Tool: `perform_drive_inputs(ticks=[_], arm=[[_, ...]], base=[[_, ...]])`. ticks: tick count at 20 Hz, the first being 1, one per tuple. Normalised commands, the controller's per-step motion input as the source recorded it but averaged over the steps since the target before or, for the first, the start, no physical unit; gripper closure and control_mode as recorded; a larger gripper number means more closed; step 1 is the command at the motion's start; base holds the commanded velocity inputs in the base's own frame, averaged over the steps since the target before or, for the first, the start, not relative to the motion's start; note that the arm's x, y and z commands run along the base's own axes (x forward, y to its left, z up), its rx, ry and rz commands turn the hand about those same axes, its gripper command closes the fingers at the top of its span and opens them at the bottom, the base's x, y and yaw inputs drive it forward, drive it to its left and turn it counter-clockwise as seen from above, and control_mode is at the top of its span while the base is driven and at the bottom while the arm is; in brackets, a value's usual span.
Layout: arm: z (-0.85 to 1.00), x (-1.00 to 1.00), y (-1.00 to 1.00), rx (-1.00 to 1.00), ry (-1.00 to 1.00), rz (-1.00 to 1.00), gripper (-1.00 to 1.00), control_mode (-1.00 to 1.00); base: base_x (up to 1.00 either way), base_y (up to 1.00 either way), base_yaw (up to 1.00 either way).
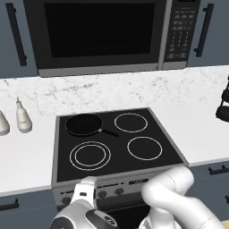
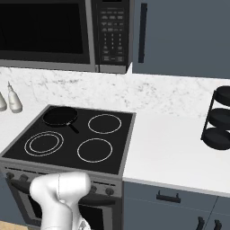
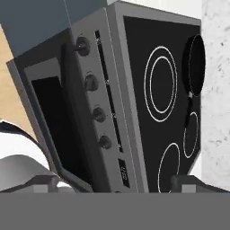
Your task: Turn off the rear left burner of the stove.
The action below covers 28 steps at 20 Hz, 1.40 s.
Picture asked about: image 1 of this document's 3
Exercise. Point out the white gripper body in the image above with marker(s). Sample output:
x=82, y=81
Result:
x=87, y=184

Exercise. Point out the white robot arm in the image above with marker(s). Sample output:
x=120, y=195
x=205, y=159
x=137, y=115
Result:
x=170, y=190

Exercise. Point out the black stove knob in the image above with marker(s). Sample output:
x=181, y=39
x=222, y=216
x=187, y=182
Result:
x=66, y=200
x=102, y=194
x=119, y=191

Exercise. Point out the black glass stove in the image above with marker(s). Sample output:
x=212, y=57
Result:
x=122, y=149

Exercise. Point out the black oven door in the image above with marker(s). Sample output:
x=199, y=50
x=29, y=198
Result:
x=126, y=215

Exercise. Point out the black frying pan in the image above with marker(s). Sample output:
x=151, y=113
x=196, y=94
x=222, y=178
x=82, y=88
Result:
x=84, y=124

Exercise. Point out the grey drawer front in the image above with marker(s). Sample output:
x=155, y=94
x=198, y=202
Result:
x=210, y=186
x=27, y=211

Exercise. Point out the white bottle with spout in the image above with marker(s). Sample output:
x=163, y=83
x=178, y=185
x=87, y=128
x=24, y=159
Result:
x=23, y=117

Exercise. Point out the white rounded bottle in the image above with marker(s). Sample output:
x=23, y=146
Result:
x=3, y=123

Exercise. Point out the steel microwave oven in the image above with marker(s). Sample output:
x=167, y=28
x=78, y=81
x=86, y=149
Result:
x=101, y=32

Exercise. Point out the black coffee machine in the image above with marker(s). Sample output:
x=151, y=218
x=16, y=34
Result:
x=223, y=111

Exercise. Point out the black microwave door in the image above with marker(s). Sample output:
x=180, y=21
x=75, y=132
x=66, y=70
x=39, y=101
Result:
x=98, y=29

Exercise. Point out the grey cupboard door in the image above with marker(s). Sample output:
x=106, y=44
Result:
x=18, y=38
x=214, y=32

